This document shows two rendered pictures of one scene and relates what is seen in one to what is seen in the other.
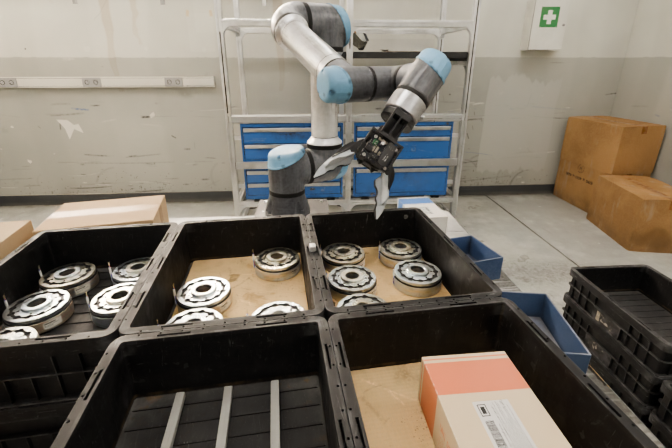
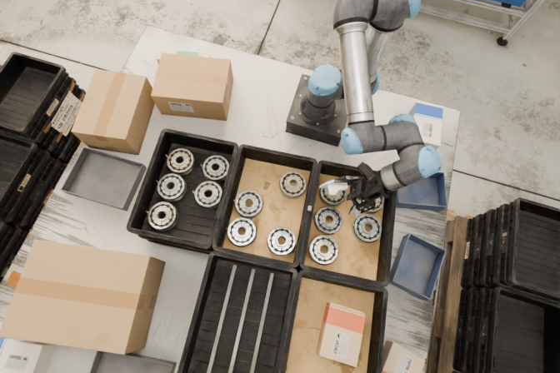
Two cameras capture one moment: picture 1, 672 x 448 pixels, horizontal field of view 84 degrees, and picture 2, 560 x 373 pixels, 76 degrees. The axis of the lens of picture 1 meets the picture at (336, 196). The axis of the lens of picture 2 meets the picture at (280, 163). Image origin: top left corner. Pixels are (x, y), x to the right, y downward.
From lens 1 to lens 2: 0.93 m
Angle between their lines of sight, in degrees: 50
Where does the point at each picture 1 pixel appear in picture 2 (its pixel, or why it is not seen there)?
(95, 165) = not seen: outside the picture
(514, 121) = not seen: outside the picture
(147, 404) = (222, 263)
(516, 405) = (351, 338)
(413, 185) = not seen: outside the picture
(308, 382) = (286, 276)
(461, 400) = (332, 328)
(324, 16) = (391, 8)
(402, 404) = (319, 303)
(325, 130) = not seen: hidden behind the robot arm
